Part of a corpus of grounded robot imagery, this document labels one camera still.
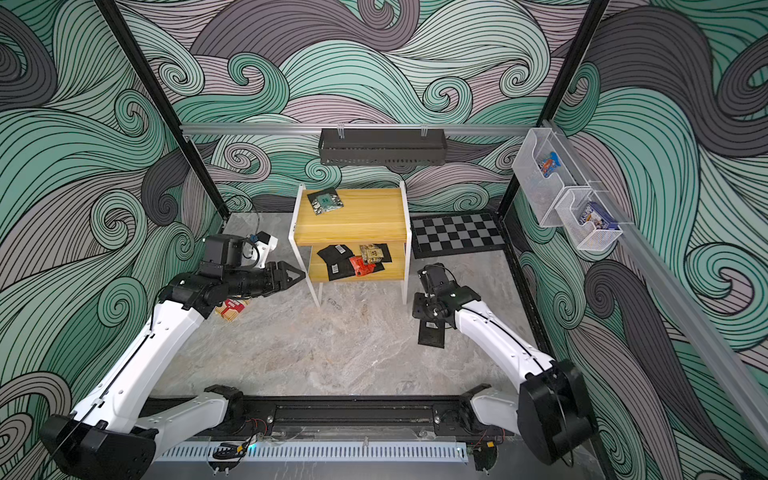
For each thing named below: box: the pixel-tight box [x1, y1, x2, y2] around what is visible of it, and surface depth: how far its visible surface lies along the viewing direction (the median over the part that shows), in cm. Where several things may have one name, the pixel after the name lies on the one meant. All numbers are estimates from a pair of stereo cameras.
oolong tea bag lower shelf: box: [359, 243, 392, 265], surface depth 89 cm
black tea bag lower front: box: [317, 250, 355, 281], surface depth 87 cm
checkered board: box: [410, 213, 507, 259], surface depth 110 cm
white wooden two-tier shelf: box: [288, 181, 413, 308], surface depth 80 cm
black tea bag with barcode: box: [418, 318, 446, 349], surface depth 90 cm
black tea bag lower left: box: [316, 244, 355, 264], surface depth 89 cm
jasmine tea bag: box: [307, 187, 344, 215], surface depth 79 cm
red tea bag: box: [349, 256, 377, 277], surface depth 85 cm
